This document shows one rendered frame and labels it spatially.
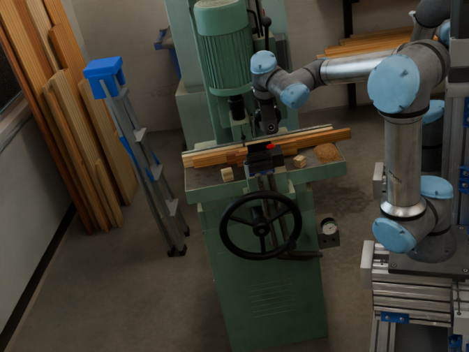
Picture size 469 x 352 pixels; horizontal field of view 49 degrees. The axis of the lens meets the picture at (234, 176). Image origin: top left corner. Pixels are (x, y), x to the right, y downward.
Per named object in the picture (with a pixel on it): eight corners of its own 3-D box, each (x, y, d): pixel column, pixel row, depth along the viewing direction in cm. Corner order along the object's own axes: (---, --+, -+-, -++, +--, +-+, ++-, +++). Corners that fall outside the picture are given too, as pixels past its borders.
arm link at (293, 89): (322, 80, 148) (294, 60, 152) (295, 95, 142) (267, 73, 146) (315, 100, 154) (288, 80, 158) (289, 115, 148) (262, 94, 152)
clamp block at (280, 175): (249, 200, 182) (246, 179, 177) (245, 181, 194) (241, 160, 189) (290, 193, 182) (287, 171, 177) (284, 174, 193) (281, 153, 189)
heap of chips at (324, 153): (319, 163, 190) (319, 157, 188) (312, 148, 200) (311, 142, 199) (342, 159, 190) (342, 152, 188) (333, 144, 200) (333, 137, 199)
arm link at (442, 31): (441, 49, 193) (442, 26, 188) (433, 40, 202) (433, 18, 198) (463, 46, 192) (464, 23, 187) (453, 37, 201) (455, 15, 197)
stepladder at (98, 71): (161, 260, 303) (78, 74, 245) (168, 233, 325) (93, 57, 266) (187, 255, 301) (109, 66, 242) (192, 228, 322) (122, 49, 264)
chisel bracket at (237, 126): (234, 146, 194) (231, 126, 190) (232, 130, 206) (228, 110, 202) (254, 142, 194) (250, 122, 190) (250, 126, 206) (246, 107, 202)
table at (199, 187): (187, 219, 184) (183, 206, 181) (186, 176, 210) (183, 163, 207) (355, 188, 183) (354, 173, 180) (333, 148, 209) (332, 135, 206)
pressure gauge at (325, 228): (322, 239, 198) (321, 223, 193) (320, 234, 201) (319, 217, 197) (338, 237, 198) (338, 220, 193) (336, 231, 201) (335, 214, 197)
